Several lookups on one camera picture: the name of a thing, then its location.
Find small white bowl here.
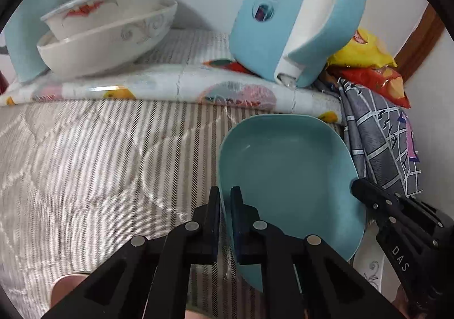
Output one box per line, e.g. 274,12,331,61
352,222,385,292

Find light blue square plate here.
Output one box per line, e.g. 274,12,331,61
216,113,367,293

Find large white bowl grey swirls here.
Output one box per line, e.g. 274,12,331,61
37,0,178,78

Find grey checked cloth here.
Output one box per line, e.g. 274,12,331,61
315,75,424,197

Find person's right hand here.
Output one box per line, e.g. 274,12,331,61
49,272,90,308

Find yellow snack bag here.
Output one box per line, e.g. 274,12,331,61
327,27,397,69

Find grey striped quilt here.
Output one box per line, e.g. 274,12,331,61
0,29,377,319

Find light blue thermos jug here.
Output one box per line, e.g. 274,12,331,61
1,0,58,83

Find red snack bag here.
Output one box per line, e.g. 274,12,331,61
328,66,411,109

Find colourful fruit print mat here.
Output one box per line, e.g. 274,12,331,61
1,64,342,124

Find white bowl red pattern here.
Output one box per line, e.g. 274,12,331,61
41,0,160,40

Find light blue tissue box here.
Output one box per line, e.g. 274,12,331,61
229,0,367,88

